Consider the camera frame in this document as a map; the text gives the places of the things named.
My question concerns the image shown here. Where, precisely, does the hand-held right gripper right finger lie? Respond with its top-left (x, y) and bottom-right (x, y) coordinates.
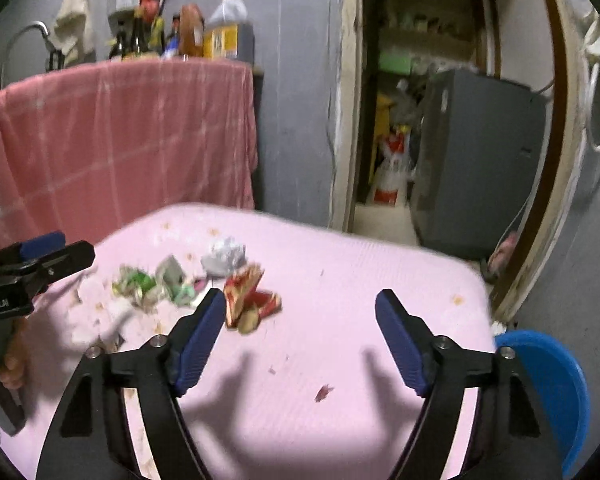
top-left (375, 288), bottom-right (566, 480)

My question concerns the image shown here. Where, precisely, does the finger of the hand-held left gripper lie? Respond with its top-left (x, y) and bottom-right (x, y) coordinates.
top-left (22, 240), bottom-right (96, 296)
top-left (0, 231), bottom-right (67, 276)

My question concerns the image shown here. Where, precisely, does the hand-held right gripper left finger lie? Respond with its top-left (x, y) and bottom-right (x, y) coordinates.
top-left (35, 287), bottom-right (228, 480)

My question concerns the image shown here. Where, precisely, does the pile of white peel scraps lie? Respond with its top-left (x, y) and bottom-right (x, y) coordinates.
top-left (65, 280), bottom-right (128, 353)

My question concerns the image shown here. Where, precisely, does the red white snack wrapper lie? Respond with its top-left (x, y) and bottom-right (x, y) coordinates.
top-left (224, 264), bottom-right (283, 335)

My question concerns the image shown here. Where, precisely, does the green white snack wrapper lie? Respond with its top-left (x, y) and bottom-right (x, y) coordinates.
top-left (111, 265), bottom-right (159, 309)

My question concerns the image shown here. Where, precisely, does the grey green wrapper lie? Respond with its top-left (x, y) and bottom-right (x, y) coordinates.
top-left (156, 255), bottom-right (204, 307)

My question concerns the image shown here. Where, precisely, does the white paper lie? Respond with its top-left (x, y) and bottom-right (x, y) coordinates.
top-left (201, 237), bottom-right (247, 279)

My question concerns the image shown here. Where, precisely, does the blue plastic basin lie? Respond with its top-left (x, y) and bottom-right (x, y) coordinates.
top-left (494, 329), bottom-right (592, 478)

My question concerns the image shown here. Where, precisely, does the person's left hand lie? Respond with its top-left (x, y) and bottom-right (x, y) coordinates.
top-left (0, 317), bottom-right (29, 391)

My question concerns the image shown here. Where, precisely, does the pink tablecloth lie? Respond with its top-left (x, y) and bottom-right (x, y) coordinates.
top-left (0, 202), bottom-right (496, 480)

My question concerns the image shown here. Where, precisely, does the pink checked towel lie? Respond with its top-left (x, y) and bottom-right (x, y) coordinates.
top-left (0, 57), bottom-right (258, 261)

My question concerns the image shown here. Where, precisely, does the pink slipper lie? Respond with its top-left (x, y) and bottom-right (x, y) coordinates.
top-left (487, 231), bottom-right (521, 273)

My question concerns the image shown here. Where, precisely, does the red white sack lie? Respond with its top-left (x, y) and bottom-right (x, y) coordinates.
top-left (371, 127), bottom-right (415, 207)

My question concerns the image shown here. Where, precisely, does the grey washing machine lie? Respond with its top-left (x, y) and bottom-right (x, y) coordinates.
top-left (411, 69), bottom-right (548, 261)

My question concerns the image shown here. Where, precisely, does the dark glass bottle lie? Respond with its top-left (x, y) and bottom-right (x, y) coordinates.
top-left (109, 22), bottom-right (128, 61)
top-left (130, 15), bottom-right (148, 57)

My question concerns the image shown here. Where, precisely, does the metal faucet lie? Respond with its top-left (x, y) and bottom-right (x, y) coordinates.
top-left (2, 20), bottom-right (63, 73)

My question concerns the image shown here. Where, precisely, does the cream hanging cloth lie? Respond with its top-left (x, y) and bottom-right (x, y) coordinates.
top-left (54, 0), bottom-right (97, 56)

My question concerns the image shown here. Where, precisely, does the yellow cardboard box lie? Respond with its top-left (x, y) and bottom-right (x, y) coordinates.
top-left (375, 92), bottom-right (396, 136)

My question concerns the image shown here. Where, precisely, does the brown sauce bottle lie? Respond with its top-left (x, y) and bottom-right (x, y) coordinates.
top-left (179, 3), bottom-right (204, 58)

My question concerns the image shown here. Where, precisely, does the large cooking oil bottle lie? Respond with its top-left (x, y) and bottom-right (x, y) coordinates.
top-left (202, 0), bottom-right (255, 60)

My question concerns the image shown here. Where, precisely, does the green box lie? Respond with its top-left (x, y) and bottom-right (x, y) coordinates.
top-left (380, 49), bottom-right (413, 75)

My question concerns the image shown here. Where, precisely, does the wooden shelf unit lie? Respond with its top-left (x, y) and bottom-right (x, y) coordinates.
top-left (380, 0), bottom-right (486, 56)

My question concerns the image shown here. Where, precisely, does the white hanging bag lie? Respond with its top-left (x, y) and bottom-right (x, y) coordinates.
top-left (582, 12), bottom-right (600, 58)

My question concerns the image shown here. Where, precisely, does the wooden door frame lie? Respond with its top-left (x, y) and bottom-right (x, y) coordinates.
top-left (327, 0), bottom-right (591, 323)

